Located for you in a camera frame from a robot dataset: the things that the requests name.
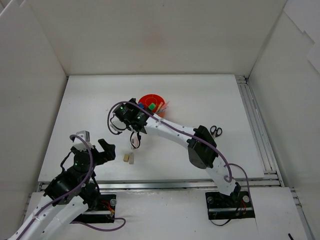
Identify orange highlighter pen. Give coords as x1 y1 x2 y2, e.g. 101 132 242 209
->
162 101 169 108

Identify pink white mini stapler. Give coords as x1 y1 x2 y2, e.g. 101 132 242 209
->
129 132 141 150

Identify small tan eraser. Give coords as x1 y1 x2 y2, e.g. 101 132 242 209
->
123 154 130 163

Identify green capped black highlighter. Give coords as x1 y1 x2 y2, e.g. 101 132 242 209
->
148 103 156 111

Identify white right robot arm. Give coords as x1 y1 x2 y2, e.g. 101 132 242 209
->
106 100 240 206

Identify aluminium front rail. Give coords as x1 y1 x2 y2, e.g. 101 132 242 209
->
37 177 281 192

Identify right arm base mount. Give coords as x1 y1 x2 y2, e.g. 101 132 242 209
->
205 185 256 227

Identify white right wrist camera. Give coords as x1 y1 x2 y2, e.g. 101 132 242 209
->
110 117 126 132

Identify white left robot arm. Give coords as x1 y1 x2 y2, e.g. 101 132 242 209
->
10 134 116 240

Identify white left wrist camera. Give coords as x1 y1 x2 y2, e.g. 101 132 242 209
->
69 130 92 151

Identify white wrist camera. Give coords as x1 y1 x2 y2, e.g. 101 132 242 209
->
69 130 92 151
110 117 126 132

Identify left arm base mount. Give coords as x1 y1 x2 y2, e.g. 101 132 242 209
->
73 188 117 224

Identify black handled scissors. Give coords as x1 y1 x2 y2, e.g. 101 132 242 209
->
209 125 223 139

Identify long beige eraser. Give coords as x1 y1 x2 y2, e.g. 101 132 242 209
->
128 152 134 165

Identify orange round compartment container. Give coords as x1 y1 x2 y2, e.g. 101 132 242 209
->
138 94 168 118

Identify yellow clear gel pen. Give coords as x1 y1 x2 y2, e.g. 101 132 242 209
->
155 102 164 114

